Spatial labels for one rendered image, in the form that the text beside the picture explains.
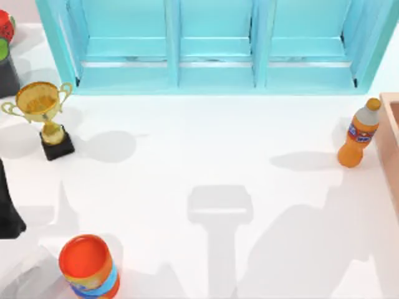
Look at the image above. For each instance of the orange bottle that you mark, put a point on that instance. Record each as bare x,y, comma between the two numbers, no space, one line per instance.
355,146

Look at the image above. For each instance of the salmon-coloured shallow box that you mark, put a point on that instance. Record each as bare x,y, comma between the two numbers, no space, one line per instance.
389,137

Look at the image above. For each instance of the light blue rack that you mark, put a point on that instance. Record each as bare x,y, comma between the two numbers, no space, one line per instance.
215,46

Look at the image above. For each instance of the gold trophy on black base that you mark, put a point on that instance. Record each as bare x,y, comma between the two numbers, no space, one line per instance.
39,102

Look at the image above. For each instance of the orange can with blue band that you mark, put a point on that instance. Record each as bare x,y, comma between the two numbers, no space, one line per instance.
90,264

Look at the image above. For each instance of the black pot with red plant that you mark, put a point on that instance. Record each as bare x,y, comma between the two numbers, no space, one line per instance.
6,71

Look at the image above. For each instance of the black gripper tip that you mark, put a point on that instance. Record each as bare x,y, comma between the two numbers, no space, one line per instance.
7,215

